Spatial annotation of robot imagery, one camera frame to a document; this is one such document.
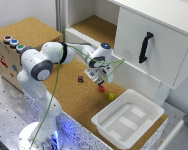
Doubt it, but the wooden drawer box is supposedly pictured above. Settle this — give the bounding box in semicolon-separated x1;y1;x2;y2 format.
0;16;64;92

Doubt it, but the red button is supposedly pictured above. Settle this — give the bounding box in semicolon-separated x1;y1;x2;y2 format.
3;35;13;45

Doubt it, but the white plastic box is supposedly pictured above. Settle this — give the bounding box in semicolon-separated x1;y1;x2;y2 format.
90;88;166;150

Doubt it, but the white sliding door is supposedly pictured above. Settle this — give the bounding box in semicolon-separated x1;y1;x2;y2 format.
112;6;188;91

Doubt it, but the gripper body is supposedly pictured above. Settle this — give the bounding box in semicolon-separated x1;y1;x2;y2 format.
86;64;112;85

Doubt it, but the blue button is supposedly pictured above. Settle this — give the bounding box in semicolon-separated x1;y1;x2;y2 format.
9;38;20;48

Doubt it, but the purple block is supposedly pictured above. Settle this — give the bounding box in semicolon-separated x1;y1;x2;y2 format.
77;75;85;84

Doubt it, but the black door handle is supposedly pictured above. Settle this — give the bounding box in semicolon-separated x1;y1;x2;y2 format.
138;31;154;65

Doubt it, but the green cable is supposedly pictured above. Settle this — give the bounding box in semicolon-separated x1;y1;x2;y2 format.
28;42;126;150

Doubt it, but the green button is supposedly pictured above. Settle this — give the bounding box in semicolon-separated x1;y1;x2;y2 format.
15;44;26;53

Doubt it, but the pink block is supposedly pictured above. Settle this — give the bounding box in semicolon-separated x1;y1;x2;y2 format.
98;85;106;93

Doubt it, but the yellow block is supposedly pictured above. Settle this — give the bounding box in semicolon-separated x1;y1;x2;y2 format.
108;92;116;102

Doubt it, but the white cabinet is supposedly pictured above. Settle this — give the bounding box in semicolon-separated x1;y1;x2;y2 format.
55;0;188;108

